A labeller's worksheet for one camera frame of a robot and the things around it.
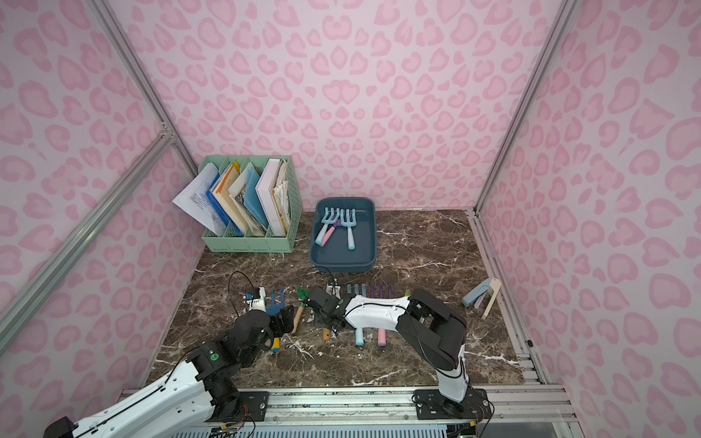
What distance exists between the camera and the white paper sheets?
959 mm

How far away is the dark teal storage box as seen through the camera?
39.9 inches

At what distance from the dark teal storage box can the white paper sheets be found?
363mm
